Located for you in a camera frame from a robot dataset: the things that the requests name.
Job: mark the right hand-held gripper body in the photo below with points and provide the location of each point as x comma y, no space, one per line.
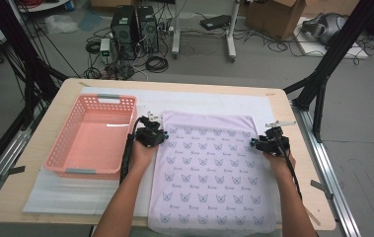
275,143

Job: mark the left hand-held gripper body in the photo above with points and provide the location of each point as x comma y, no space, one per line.
148,133

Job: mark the pink plastic basket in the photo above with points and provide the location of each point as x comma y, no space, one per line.
95,141

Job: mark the white cat-print pillowcase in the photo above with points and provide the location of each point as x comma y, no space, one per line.
207,171

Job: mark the person's right hand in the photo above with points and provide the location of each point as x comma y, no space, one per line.
281,164

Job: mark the person's left hand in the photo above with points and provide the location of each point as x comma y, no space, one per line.
143,158

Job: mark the small white box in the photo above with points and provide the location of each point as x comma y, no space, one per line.
105,46

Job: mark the white flat board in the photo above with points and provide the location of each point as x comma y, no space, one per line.
309,49

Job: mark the white metal stand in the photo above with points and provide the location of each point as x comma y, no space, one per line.
175,33

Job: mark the black computer tower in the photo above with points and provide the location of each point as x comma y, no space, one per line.
148,29
123,33

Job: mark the white grid mat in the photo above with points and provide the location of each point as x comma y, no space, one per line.
59,197

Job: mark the black flat device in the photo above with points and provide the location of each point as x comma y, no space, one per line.
214,22

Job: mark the large cardboard box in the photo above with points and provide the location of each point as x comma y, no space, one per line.
273,19

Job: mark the grey headset device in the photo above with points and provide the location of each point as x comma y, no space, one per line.
329,26

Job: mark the white plastic bag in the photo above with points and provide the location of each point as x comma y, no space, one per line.
59,24

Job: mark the white round table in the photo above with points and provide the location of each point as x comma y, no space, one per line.
43,7

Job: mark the aluminium rail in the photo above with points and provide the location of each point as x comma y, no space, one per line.
7,154
326,164

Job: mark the grey metal bracket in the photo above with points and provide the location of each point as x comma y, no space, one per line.
12,171
321,187

